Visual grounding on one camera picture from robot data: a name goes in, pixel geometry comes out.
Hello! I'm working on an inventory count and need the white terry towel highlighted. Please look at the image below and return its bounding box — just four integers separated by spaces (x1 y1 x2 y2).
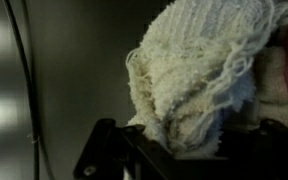
125 0 288 159

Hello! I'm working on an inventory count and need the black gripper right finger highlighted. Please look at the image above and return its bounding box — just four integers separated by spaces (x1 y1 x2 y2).
217 119 288 180

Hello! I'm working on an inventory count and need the thin black cable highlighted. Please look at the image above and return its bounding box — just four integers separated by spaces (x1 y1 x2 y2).
2 0 57 180

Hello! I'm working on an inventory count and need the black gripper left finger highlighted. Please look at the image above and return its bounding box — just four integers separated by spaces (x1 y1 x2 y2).
73 118 185 180

